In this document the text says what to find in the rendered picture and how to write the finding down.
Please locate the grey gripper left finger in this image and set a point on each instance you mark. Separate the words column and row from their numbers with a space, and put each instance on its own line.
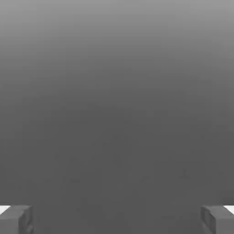
column 13, row 220

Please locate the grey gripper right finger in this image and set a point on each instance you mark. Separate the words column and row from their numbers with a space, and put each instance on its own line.
column 220, row 220

